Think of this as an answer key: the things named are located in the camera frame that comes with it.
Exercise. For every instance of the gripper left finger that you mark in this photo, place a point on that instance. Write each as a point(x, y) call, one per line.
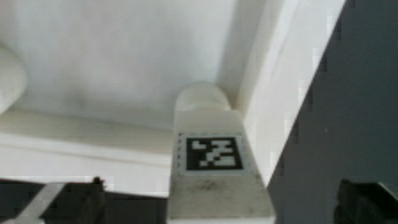
point(66, 204)

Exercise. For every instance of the white square table top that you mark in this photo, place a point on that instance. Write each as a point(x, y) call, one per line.
point(112, 53)

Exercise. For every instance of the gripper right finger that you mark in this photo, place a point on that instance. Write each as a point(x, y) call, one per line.
point(366, 203)

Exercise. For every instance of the white table leg with tag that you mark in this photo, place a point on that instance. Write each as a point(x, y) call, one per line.
point(217, 192)

